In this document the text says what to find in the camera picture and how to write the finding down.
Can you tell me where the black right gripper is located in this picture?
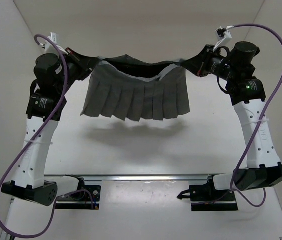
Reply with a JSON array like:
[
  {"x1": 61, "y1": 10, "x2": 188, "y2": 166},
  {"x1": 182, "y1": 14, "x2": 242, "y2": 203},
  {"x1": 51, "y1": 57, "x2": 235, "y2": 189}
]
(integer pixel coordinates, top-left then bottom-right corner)
[{"x1": 181, "y1": 46, "x2": 237, "y2": 82}]

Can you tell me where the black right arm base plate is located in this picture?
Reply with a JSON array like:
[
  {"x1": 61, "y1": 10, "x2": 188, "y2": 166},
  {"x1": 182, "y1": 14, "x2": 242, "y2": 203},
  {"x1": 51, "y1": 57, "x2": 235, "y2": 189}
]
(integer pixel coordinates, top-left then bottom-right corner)
[{"x1": 177, "y1": 176, "x2": 238, "y2": 212}]

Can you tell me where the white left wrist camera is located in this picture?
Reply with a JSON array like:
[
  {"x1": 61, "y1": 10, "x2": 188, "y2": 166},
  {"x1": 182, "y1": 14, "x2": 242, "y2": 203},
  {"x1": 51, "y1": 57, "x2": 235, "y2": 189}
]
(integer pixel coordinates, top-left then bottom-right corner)
[{"x1": 42, "y1": 32, "x2": 64, "y2": 55}]

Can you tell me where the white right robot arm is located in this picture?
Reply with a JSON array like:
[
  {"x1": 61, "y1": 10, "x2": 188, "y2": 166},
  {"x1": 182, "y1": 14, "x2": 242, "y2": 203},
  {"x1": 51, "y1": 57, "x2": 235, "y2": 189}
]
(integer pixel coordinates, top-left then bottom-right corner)
[{"x1": 181, "y1": 41, "x2": 282, "y2": 200}]

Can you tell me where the grey pleated skirt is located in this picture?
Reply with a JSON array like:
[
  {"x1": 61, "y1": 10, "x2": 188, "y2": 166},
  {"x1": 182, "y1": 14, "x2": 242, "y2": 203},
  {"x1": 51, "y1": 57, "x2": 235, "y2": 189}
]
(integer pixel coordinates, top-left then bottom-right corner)
[{"x1": 81, "y1": 55, "x2": 190, "y2": 122}]

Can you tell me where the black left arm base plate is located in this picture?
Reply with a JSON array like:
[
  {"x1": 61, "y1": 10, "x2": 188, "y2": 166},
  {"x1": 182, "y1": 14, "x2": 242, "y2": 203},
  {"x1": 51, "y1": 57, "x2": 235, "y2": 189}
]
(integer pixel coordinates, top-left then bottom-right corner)
[{"x1": 46, "y1": 174, "x2": 102, "y2": 210}]

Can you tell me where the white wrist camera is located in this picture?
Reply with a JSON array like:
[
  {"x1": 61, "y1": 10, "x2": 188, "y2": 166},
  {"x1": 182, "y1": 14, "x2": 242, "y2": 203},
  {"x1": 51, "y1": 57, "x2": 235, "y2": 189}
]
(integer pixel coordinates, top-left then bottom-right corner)
[
  {"x1": 214, "y1": 26, "x2": 233, "y2": 49},
  {"x1": 42, "y1": 32, "x2": 64, "y2": 55}
]

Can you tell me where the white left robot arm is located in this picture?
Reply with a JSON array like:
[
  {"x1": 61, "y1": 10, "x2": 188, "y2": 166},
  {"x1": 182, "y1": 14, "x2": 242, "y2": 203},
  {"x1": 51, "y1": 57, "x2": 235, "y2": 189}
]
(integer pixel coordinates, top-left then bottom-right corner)
[{"x1": 1, "y1": 48, "x2": 99, "y2": 206}]

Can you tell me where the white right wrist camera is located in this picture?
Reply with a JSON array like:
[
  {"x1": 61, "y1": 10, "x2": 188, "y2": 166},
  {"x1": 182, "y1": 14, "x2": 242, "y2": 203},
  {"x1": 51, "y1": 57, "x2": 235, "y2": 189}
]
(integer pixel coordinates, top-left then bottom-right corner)
[{"x1": 214, "y1": 26, "x2": 233, "y2": 49}]

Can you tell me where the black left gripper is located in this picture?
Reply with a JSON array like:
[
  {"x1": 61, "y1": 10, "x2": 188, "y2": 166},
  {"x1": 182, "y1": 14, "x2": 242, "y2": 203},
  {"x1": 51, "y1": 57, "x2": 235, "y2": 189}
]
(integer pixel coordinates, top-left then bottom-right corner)
[{"x1": 61, "y1": 41, "x2": 101, "y2": 86}]

